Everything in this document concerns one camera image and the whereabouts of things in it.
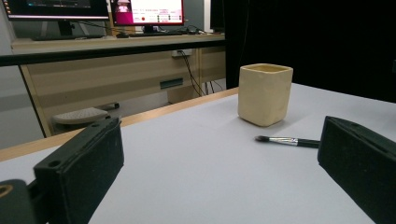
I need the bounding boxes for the white power socket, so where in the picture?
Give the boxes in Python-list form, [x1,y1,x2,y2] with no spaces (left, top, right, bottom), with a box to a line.
[171,49,193,58]

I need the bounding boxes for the black makeup brush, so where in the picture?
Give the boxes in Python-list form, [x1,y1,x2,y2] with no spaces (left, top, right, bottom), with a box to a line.
[254,135,321,149]

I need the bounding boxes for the pink-screen computer monitor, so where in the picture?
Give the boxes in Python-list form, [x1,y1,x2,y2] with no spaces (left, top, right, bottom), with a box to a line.
[110,0,185,34]

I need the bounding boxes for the black keyboard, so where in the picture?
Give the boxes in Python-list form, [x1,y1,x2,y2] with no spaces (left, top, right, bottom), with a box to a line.
[128,30,185,38]

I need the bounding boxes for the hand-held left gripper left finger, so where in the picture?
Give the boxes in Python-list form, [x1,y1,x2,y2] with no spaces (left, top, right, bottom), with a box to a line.
[33,117,125,224]

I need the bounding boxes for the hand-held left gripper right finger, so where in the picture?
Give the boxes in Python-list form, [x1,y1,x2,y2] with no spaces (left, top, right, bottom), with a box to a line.
[317,116,396,224]

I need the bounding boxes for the black cables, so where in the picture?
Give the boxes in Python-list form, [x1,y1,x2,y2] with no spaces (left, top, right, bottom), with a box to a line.
[177,50,225,97]

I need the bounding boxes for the cream square ceramic cup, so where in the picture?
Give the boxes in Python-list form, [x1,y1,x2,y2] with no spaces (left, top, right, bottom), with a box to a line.
[237,63,294,128]

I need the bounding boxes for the black curtain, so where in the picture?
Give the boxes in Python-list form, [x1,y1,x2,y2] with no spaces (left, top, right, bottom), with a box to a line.
[223,0,396,104]

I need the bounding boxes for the beige office desk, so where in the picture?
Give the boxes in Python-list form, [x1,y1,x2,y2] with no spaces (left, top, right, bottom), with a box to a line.
[10,33,227,138]

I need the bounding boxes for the dark-screen computer monitor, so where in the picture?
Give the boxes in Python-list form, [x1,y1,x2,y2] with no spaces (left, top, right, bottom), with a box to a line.
[2,0,110,37]

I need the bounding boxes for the grey footrest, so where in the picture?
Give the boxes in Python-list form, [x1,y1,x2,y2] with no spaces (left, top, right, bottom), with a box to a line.
[50,106,110,126]

